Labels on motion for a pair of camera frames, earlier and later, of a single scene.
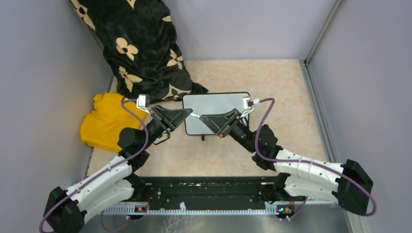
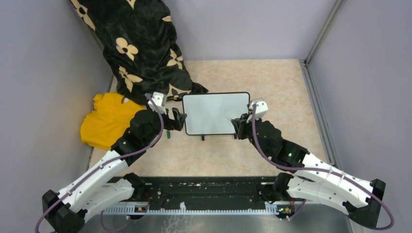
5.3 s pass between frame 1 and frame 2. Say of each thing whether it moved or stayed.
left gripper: stayed
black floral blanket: stayed
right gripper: moved
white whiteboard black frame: stayed
